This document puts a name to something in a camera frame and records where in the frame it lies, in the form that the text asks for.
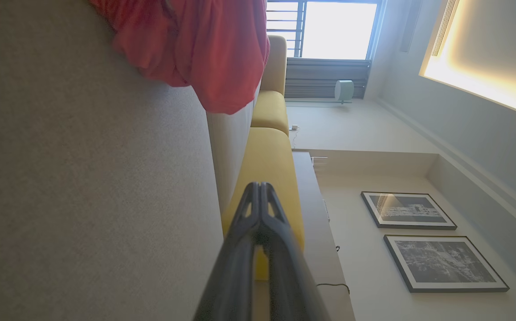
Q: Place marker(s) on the white round speaker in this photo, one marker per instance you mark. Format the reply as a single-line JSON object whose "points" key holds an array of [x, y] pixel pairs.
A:
{"points": [[344, 90]]}

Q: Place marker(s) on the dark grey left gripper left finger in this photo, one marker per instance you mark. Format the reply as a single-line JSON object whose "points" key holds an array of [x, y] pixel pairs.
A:
{"points": [[235, 267]]}

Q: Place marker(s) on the grey fabric sofa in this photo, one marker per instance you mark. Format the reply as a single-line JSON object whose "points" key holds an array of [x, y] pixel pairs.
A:
{"points": [[84, 178]]}

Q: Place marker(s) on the large black framed picture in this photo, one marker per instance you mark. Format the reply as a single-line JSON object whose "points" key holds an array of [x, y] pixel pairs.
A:
{"points": [[445, 263]]}

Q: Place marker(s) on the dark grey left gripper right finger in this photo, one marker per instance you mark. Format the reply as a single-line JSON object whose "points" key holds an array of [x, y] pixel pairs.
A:
{"points": [[287, 276]]}

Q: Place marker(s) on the white air vent grille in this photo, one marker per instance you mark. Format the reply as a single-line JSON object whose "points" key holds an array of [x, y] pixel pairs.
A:
{"points": [[444, 26]]}

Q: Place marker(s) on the bright window with railing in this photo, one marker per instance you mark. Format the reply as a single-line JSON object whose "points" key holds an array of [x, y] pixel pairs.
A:
{"points": [[338, 29]]}

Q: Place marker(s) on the red shorts with white stripe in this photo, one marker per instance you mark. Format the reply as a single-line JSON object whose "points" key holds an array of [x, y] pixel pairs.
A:
{"points": [[218, 53]]}

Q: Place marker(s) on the yellow sofa cushion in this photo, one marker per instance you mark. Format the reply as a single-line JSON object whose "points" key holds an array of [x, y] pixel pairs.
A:
{"points": [[276, 62], [270, 111], [269, 165]]}

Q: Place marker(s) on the small black framed picture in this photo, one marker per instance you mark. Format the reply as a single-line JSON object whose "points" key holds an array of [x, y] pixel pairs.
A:
{"points": [[407, 209]]}

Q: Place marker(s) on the grey slatted panel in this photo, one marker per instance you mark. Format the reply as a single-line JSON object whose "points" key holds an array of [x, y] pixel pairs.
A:
{"points": [[316, 78]]}

